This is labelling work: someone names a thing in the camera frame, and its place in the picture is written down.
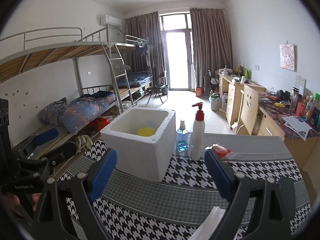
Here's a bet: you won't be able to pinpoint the yellow foam net sleeve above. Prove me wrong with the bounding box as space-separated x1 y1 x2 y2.
137 127 156 137

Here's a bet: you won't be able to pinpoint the person's left hand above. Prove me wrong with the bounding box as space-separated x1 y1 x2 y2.
1 193 41 217

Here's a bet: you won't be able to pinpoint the red snack packet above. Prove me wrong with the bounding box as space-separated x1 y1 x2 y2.
211 144 233 159

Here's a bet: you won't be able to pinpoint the blue plaid quilt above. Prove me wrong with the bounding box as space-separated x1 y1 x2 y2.
38 91 116 134

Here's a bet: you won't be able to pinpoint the red plastic bag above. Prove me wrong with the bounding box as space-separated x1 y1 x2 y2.
87 117 110 132

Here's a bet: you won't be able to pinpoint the white styrofoam box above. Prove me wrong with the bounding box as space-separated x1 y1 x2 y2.
100 107 176 183

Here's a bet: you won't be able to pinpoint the houndstooth table cloth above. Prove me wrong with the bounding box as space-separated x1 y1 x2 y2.
57 132 313 240

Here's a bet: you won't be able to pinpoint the blue liquid spray bottle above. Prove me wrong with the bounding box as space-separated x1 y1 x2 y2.
176 120 189 152

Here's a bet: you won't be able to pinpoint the white lotion pump bottle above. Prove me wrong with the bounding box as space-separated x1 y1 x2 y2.
191 102 205 161

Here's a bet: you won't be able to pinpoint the white trash bin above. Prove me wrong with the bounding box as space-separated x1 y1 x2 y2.
209 95 222 112

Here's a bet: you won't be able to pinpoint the smiley face wooden chair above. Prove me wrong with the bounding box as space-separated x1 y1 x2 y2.
236 84 265 135

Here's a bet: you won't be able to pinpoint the orange bag by door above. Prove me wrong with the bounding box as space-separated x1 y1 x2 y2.
195 87 202 97

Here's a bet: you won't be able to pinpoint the papers on desk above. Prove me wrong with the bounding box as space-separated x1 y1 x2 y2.
282 115 312 141

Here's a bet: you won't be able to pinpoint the long wooden desk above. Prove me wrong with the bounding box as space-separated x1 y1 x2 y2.
216 73 319 168

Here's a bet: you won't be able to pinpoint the folded blue bedding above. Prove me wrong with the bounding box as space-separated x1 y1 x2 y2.
117 72 153 88

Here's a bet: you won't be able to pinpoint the near metal bunk bed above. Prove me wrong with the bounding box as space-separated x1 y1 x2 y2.
0 26 131 176

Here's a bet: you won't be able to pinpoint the metal bunk bed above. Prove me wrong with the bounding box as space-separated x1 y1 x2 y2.
105 23 153 107
0 26 131 176

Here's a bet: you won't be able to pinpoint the black folding chair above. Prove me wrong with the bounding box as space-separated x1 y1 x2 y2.
147 70 167 103

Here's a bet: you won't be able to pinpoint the teal bottle on desk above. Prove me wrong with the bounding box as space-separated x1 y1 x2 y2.
310 107 320 129

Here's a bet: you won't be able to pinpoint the far metal bunk bed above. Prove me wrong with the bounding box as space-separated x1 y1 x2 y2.
105 23 153 107

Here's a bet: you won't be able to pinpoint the white air conditioner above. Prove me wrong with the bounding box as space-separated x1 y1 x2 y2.
100 15 122 27

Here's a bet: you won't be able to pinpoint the right brown curtain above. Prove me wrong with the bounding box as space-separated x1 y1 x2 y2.
190 8 233 88

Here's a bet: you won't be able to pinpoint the brown curtain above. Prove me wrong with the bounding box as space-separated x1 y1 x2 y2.
125 12 165 83
190 8 233 88

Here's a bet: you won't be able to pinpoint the left brown curtain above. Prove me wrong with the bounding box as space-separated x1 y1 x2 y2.
125 12 165 83

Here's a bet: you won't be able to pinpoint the glass balcony door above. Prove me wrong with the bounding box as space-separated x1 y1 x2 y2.
159 12 193 90

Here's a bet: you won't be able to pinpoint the anime wall poster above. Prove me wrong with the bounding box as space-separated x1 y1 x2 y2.
279 43 296 71

